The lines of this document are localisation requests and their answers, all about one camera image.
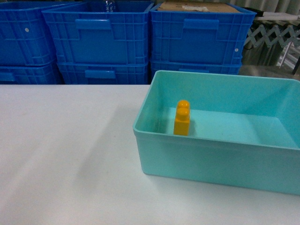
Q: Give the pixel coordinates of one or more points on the blue crate bottom middle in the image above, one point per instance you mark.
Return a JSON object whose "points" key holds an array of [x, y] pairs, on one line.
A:
{"points": [[75, 73]]}

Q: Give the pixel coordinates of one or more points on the blue crate bottom left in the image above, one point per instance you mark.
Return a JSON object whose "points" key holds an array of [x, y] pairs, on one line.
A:
{"points": [[45, 74]]}

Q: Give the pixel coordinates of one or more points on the blue crate bottom right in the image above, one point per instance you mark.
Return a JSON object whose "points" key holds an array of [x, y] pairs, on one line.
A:
{"points": [[231, 69]]}

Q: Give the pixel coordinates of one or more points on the teal plastic box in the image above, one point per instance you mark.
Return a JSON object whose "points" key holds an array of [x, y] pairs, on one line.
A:
{"points": [[244, 130]]}

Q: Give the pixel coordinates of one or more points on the blue crate top middle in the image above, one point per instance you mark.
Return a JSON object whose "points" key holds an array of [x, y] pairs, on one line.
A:
{"points": [[85, 33]]}

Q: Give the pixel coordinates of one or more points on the blue crate top left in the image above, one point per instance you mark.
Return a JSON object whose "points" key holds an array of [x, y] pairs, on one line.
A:
{"points": [[25, 38]]}

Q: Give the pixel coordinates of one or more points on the yellow toy block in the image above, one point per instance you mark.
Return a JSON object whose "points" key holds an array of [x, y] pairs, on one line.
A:
{"points": [[182, 118]]}

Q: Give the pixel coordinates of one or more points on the cardboard sheet in crate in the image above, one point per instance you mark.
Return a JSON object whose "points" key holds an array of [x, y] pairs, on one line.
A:
{"points": [[205, 7]]}

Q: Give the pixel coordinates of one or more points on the blue crate top right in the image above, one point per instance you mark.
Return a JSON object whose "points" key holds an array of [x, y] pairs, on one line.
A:
{"points": [[199, 37]]}

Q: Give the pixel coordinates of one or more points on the blue crate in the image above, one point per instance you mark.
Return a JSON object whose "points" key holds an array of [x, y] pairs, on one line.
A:
{"points": [[85, 33], [199, 37], [75, 73], [45, 74], [25, 38], [231, 69]]}

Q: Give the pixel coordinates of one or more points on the expandable roller conveyor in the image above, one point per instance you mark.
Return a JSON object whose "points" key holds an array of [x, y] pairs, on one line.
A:
{"points": [[269, 42]]}

